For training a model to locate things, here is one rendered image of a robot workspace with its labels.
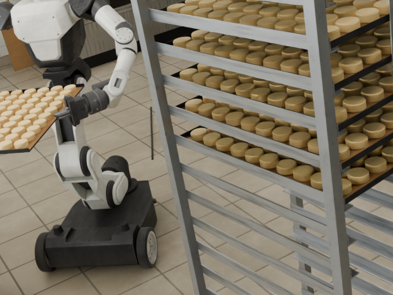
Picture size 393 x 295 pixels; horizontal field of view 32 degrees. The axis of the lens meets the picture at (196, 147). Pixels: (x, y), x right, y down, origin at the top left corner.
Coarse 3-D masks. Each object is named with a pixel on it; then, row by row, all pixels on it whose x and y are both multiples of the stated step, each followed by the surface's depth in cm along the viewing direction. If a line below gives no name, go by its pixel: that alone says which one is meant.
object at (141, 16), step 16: (144, 0) 176; (144, 16) 177; (144, 32) 178; (144, 48) 181; (144, 64) 184; (160, 80) 185; (160, 96) 187; (160, 112) 188; (160, 128) 192; (176, 144) 194; (176, 160) 196; (176, 176) 197; (176, 192) 200; (176, 208) 204; (192, 224) 206; (192, 240) 207; (192, 256) 209; (192, 272) 212
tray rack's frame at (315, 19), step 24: (312, 0) 127; (312, 24) 129; (312, 48) 132; (312, 72) 135; (336, 144) 141; (336, 168) 143; (336, 192) 145; (336, 216) 147; (336, 240) 150; (336, 264) 153; (336, 288) 157
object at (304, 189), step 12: (180, 144) 193; (192, 144) 187; (216, 156) 180; (228, 156) 176; (240, 168) 174; (252, 168) 170; (276, 180) 164; (288, 180) 160; (300, 192) 158; (312, 192) 155; (348, 204) 150
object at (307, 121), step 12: (168, 84) 185; (180, 84) 180; (192, 84) 175; (204, 96) 173; (216, 96) 169; (228, 96) 165; (240, 96) 162; (252, 108) 160; (264, 108) 156; (276, 108) 153; (288, 120) 151; (300, 120) 148; (312, 120) 145
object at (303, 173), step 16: (208, 128) 196; (208, 144) 187; (224, 144) 183; (240, 144) 181; (384, 144) 170; (256, 160) 174; (272, 160) 170; (288, 160) 168; (368, 160) 162; (384, 160) 160; (288, 176) 166; (304, 176) 161; (320, 176) 159; (352, 176) 156; (368, 176) 157; (352, 192) 154
